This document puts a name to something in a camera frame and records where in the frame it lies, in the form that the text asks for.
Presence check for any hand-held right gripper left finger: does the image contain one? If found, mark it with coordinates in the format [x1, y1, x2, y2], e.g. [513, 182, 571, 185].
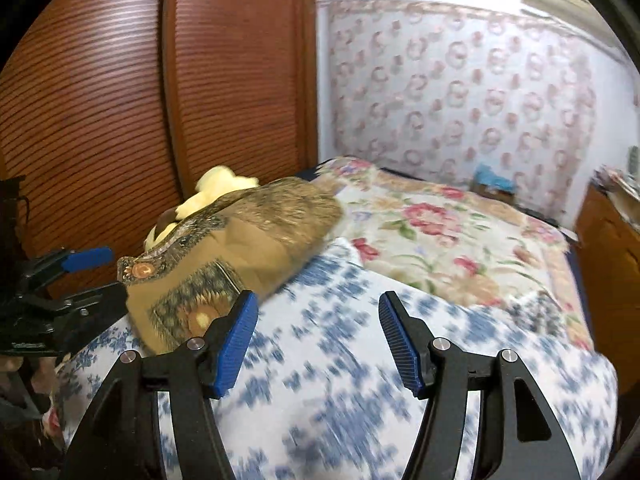
[60, 290, 260, 480]

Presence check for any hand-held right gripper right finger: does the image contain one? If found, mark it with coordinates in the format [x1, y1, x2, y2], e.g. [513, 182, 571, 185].
[378, 290, 583, 480]

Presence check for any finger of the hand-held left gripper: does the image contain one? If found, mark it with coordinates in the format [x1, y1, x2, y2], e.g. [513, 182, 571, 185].
[47, 281, 130, 332]
[29, 246, 115, 282]

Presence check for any mustard patterned blanket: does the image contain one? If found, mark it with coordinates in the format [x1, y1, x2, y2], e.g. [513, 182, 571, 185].
[116, 177, 344, 357]

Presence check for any blue white floral quilt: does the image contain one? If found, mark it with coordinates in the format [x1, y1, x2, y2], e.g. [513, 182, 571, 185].
[42, 237, 621, 480]

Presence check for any floral blanket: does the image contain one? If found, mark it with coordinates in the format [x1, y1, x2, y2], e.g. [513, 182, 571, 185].
[317, 156, 597, 352]

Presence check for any yellow plush toy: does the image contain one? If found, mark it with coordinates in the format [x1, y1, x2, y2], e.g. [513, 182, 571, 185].
[144, 166, 261, 252]

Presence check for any wooden louvered wardrobe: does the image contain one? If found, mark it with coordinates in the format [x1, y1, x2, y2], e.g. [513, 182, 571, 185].
[0, 0, 321, 302]

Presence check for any blue item at bedhead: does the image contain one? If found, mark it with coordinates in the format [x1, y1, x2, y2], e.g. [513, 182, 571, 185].
[472, 162, 519, 207]

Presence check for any wooden cabinet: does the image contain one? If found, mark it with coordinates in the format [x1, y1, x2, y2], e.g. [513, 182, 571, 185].
[574, 184, 640, 362]

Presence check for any open cardboard box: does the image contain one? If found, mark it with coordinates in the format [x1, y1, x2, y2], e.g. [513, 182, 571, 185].
[595, 164, 640, 223]

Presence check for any ring print curtain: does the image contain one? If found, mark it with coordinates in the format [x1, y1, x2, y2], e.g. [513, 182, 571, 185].
[325, 0, 599, 222]

